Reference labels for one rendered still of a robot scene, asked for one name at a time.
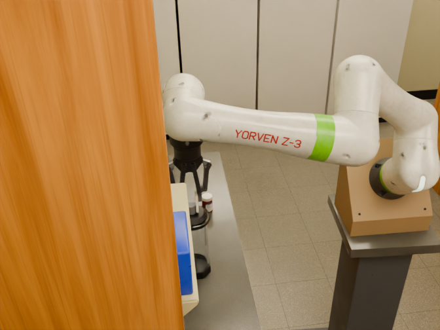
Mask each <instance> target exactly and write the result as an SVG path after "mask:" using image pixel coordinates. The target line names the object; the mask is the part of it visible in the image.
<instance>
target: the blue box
mask: <svg viewBox="0 0 440 330"><path fill-rule="evenodd" d="M174 225H175V239H176V246H177V259H178V266H179V279H180V286H181V295H191V294H192V293H193V279H192V270H191V253H190V246H189V234H188V227H187V214H186V212H185V211H175V212H174Z"/></svg>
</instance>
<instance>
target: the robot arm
mask: <svg viewBox="0 0 440 330"><path fill-rule="evenodd" d="M333 88H334V109H333V115H323V114H313V113H287V112H275V111H262V110H255V109H246V108H241V107H235V106H230V105H224V104H220V103H215V102H212V101H207V100H204V97H205V93H204V87H203V86H202V83H201V82H200V81H199V80H198V79H197V78H196V77H195V76H193V75H190V74H188V73H179V74H176V75H173V76H172V77H170V78H169V79H168V80H167V81H166V83H165V84H164V86H163V89H162V101H163V111H164V123H165V131H166V133H167V134H168V135H169V137H170V144H171V146H173V147H174V159H173V161H172V162H170V163H168V164H169V171H170V182H171V184H174V183H176V182H175V177H174V171H173V169H174V166H175V167H177V168H178V169H179V170H180V171H181V172H180V181H179V183H184V182H185V173H188V172H192V173H193V176H194V182H195V185H196V189H195V190H194V193H195V202H196V212H197V213H199V209H198V202H201V201H202V192H206V191H207V190H208V177H209V170H210V168H211V160H210V159H207V160H206V159H203V157H202V155H201V147H200V145H201V144H202V143H203V141H206V142H217V143H230V144H236V145H245V146H250V147H257V148H261V149H267V150H271V151H276V152H279V153H284V154H287V155H292V156H297V157H301V158H306V159H309V160H315V161H319V162H325V163H330V164H337V165H341V166H349V167H358V166H363V165H365V164H367V163H369V162H370V161H372V159H374V157H375V156H376V154H377V153H378V150H379V146H380V135H379V123H378V116H380V117H382V118H383V119H384V120H386V121H387V122H388V123H389V124H391V125H392V126H393V128H394V139H393V155H392V157H386V158H382V159H380V160H378V161H377V162H375V163H374V165H373V166H372V168H371V170H370V173H369V182H370V185H371V187H372V189H373V190H374V192H375V193H376V194H377V195H379V196H380V197H382V198H385V199H388V200H394V199H398V198H401V197H403V196H405V195H406V194H410V193H416V192H420V191H425V190H427V189H430V188H431V187H433V186H434V185H435V184H436V183H437V181H438V179H439V176H440V161H439V155H438V148H437V136H438V115H437V111H436V110H435V108H434V107H433V105H431V104H430V103H428V102H426V101H424V100H421V99H419V98H416V97H414V96H412V95H410V94H409V93H407V92H406V91H404V90H403V89H402V88H400V87H399V86H398V85H396V83H394V82H393V80H391V78H389V76H388V75H387V74H386V73H385V72H384V70H383V69H382V68H381V66H380V64H379V63H378V62H377V61H376V60H374V59H373V58H371V57H369V56H365V55H355V56H351V57H349V58H347V59H345V60H344V61H342V62H341V63H340V64H339V66H338V67H337V69H336V71H335V74H334V77H333ZM202 163H203V167H204V176H203V185H202V186H200V182H199V178H198V173H197V169H198V168H199V167H200V165H201V164H202Z"/></svg>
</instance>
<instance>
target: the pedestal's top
mask: <svg viewBox="0 0 440 330"><path fill-rule="evenodd" d="M335 195H336V194H329V195H328V201H327V203H328V204H329V207H330V210H331V212H332V214H333V217H334V219H335V222H336V224H337V227H338V229H339V232H340V235H341V236H342V239H343V242H344V245H345V246H346V249H347V252H348V254H349V256H350V258H358V257H381V256H392V255H415V254H427V253H440V239H439V238H438V236H437V235H436V233H435V232H434V230H433V229H432V227H431V226H430V225H429V228H428V230H422V231H414V232H398V233H389V234H374V235H365V236H350V235H349V234H348V231H347V230H346V227H345V226H344V223H343V221H342V219H341V217H340V215H339V213H338V211H337V209H336V207H335Z"/></svg>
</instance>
